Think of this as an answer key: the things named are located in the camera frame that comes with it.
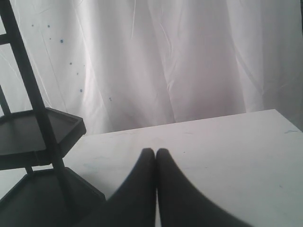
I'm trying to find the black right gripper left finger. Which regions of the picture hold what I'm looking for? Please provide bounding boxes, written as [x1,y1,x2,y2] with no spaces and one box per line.
[80,148,156,227]

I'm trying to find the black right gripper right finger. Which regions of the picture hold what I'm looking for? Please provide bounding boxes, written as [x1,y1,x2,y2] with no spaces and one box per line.
[156,148,239,227]

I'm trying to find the black two-tier metal rack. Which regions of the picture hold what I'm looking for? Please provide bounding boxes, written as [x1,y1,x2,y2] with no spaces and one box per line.
[0,0,106,227]

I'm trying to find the white backdrop curtain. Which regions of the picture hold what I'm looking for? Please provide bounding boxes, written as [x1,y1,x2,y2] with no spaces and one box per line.
[11,0,303,134]

